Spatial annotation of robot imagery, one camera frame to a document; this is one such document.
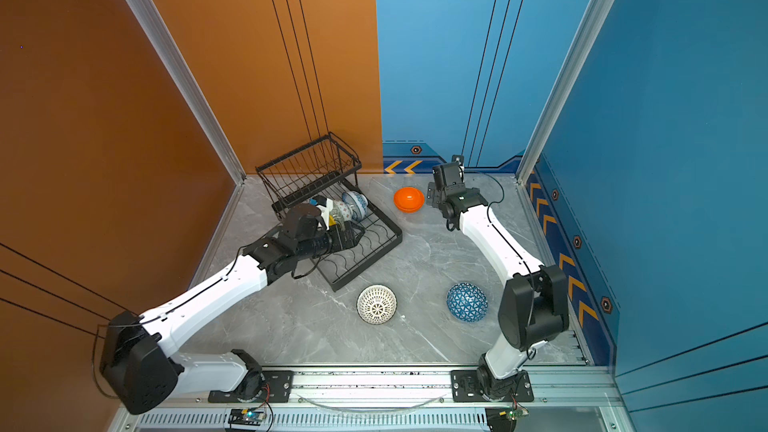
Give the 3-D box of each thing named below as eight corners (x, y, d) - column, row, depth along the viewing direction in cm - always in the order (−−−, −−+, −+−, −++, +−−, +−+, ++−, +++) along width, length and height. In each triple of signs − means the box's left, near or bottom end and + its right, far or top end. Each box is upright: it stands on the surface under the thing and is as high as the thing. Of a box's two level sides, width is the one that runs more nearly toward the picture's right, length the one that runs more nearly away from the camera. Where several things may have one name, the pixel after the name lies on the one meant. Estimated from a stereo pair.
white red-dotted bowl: (374, 334, 83) (373, 329, 79) (352, 307, 88) (350, 301, 84) (402, 309, 88) (402, 303, 84) (379, 284, 92) (379, 277, 89)
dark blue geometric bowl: (448, 322, 86) (451, 316, 82) (444, 289, 92) (447, 282, 88) (486, 322, 85) (490, 316, 82) (480, 289, 92) (483, 282, 88)
